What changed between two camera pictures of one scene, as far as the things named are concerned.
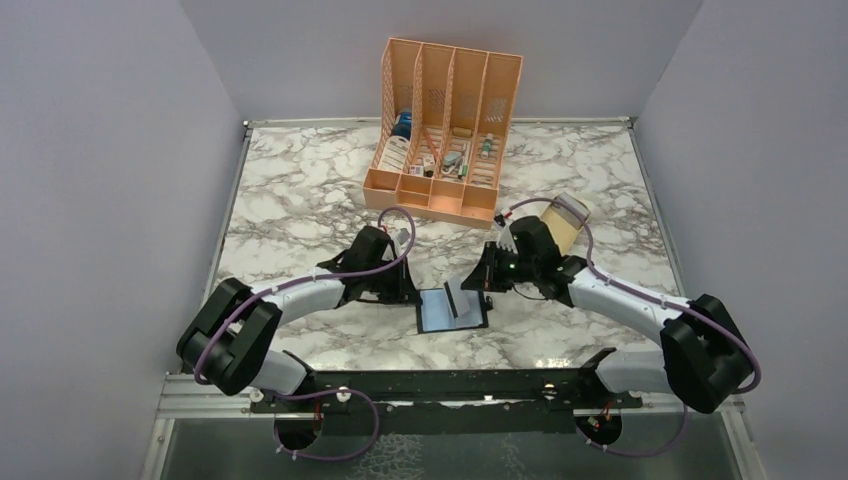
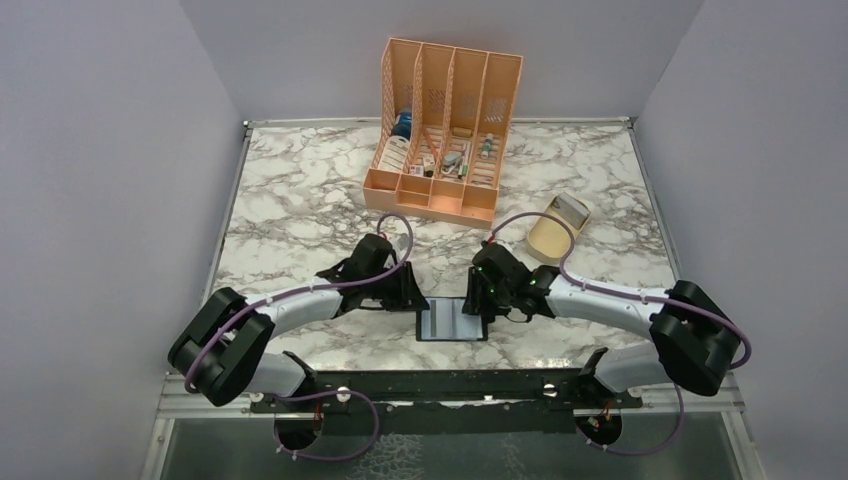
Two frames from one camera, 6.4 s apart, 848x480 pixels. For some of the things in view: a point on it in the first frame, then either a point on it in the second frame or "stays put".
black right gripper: x=481 y=278 → x=476 y=302
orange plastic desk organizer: x=443 y=124 stays put
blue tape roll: x=402 y=125 stays put
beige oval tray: x=565 y=224 stays put
